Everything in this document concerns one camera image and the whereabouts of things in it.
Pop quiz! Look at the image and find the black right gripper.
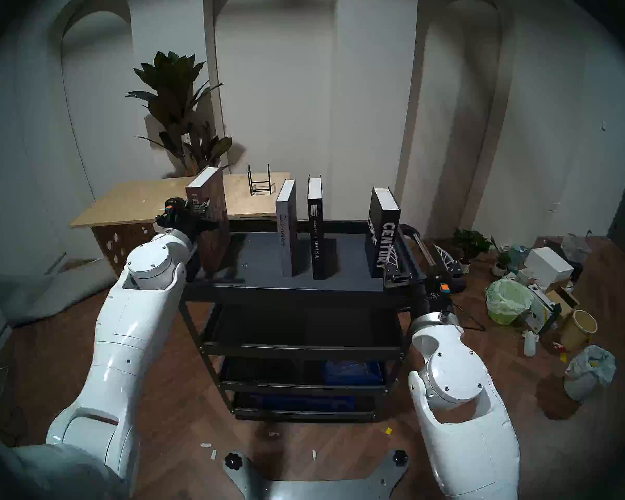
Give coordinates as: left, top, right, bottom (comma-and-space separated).
383, 243, 468, 320

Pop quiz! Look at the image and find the black Fashion book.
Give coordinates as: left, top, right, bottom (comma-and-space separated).
307, 175, 326, 281

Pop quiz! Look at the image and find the large dark leafy plant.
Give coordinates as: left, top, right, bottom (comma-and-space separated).
126, 51, 235, 178

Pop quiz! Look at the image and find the tall blue plastic bin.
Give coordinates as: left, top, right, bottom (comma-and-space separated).
323, 359, 385, 386

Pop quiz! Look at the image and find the green printed carton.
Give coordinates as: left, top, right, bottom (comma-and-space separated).
526, 288, 562, 334

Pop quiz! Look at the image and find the grey Discontent book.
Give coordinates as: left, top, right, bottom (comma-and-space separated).
276, 179, 297, 277

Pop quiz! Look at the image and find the white bin with bag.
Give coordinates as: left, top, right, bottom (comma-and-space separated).
564, 345, 617, 402

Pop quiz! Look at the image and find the light wooden table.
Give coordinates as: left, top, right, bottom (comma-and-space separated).
69, 172, 291, 278

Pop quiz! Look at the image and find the dark grey utility cart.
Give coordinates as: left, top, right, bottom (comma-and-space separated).
180, 218, 447, 424

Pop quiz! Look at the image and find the white cardboard box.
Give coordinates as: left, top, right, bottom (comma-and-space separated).
524, 247, 574, 286

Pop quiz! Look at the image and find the small bushy potted plant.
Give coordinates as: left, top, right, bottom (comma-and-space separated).
452, 228, 493, 274

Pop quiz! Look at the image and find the black wire book stand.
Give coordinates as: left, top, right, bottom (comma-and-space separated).
247, 164, 273, 196

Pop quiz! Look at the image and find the clear plastic storage box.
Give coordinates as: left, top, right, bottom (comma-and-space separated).
561, 233, 592, 265

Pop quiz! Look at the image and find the grey metal robot base plate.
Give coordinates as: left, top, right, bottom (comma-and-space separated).
224, 448, 410, 500

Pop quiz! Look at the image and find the grey rolled floor mat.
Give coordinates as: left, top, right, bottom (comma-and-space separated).
0, 258, 120, 329

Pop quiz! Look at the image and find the green-lined waste basket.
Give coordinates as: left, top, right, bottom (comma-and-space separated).
486, 279, 533, 326

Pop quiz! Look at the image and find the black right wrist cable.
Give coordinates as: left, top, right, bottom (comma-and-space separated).
448, 300, 486, 332

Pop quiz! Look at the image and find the yellow plastic bucket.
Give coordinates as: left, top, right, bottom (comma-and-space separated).
559, 309, 598, 352

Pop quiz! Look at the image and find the small thin potted plant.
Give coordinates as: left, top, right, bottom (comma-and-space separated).
491, 237, 512, 277

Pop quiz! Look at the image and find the brown cardboard box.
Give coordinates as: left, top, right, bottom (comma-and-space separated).
544, 285, 586, 322

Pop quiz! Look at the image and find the brown Homes book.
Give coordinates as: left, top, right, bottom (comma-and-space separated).
185, 167, 231, 273

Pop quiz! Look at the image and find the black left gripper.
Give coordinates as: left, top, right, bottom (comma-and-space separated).
155, 197, 222, 240

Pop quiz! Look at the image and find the black Century book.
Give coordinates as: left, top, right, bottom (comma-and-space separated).
365, 187, 401, 279

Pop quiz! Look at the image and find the black storage box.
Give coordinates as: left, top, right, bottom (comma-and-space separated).
544, 239, 585, 283

